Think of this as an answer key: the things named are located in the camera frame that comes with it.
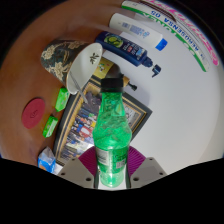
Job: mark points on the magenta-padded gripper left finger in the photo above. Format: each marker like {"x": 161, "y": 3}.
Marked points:
{"x": 75, "y": 170}

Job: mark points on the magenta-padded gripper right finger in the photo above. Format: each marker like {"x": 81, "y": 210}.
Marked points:
{"x": 150, "y": 170}

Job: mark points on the green plastic drink bottle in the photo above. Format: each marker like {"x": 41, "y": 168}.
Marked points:
{"x": 111, "y": 140}

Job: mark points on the blue tissue pack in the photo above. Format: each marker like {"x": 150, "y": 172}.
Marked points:
{"x": 46, "y": 161}

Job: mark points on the framed group picture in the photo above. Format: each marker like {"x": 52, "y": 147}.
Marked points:
{"x": 78, "y": 130}

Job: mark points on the small green packet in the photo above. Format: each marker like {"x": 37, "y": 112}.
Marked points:
{"x": 62, "y": 99}
{"x": 50, "y": 126}

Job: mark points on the metal spoon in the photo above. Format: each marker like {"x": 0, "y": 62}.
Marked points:
{"x": 80, "y": 90}

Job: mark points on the brown pump bottle yellow label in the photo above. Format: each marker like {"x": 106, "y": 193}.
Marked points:
{"x": 106, "y": 66}

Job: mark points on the floral patterned mug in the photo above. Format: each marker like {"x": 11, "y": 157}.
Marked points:
{"x": 60, "y": 60}

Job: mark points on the dark blue pump bottle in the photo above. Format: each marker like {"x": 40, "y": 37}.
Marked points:
{"x": 123, "y": 46}

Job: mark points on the white bottle with blue cap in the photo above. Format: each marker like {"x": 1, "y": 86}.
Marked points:
{"x": 133, "y": 29}

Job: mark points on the pink shuttlecock tube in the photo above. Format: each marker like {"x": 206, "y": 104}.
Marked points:
{"x": 186, "y": 23}

